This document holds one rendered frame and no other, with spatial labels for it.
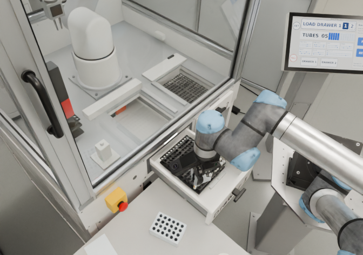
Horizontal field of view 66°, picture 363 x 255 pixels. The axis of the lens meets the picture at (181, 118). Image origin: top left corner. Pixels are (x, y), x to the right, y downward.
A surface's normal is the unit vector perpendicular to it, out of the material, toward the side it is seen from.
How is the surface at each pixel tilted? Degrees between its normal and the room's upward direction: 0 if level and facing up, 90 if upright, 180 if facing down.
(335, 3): 90
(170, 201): 0
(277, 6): 90
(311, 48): 50
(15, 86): 90
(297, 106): 90
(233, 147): 42
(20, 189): 0
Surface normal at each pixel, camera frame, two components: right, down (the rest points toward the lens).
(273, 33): -0.57, 0.59
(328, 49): 0.01, 0.14
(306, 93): -0.02, 0.74
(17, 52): 0.75, 0.51
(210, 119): 0.04, -0.66
